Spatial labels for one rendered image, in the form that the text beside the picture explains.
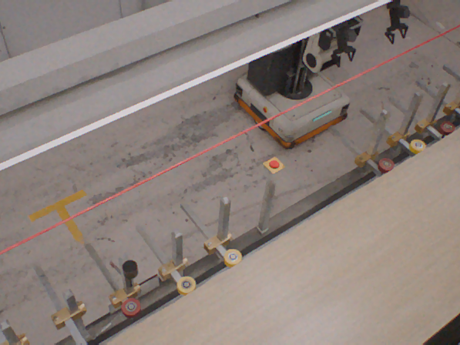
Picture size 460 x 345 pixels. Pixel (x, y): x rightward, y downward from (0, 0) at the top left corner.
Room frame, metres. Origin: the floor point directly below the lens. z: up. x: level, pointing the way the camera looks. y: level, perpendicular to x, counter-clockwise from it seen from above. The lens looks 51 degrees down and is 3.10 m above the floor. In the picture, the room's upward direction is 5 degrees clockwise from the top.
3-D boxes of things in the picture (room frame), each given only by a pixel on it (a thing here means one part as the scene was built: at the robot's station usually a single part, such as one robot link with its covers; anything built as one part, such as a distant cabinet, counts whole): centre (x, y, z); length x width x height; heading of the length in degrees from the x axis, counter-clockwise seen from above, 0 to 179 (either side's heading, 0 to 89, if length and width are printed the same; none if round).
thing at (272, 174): (1.62, -0.20, 1.18); 0.07 x 0.07 x 0.08; 40
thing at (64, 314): (0.97, 0.59, 0.95); 0.14 x 0.06 x 0.05; 130
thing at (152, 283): (1.18, 0.37, 0.75); 0.26 x 0.01 x 0.10; 130
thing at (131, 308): (1.04, 0.35, 0.85); 0.08 x 0.08 x 0.11
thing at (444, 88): (2.42, -1.16, 0.87); 0.04 x 0.04 x 0.48; 40
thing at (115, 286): (1.20, 0.48, 0.84); 0.43 x 0.03 x 0.04; 40
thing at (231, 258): (1.33, -0.06, 0.85); 0.08 x 0.08 x 0.11
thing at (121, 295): (1.12, 0.40, 0.85); 0.14 x 0.06 x 0.05; 130
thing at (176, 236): (1.30, 0.19, 0.87); 0.04 x 0.04 x 0.48; 40
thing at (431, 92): (2.60, -1.28, 0.81); 0.43 x 0.03 x 0.04; 40
